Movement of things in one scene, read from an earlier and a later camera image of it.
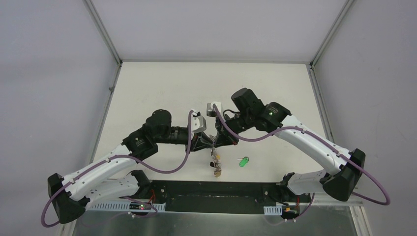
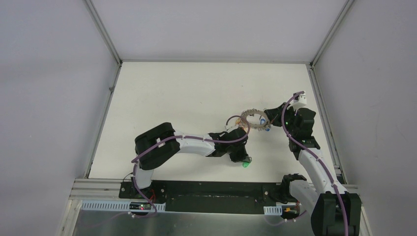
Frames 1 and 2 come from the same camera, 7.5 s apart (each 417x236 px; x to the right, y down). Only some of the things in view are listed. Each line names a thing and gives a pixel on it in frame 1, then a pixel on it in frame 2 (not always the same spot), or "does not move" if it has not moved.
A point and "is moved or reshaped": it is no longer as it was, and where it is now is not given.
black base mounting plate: x=220 y=197 does not move
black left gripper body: x=194 y=141 -> x=239 y=132
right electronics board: x=290 y=212 does not move
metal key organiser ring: x=218 y=166 is moved or reshaped
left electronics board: x=139 y=206 does not move
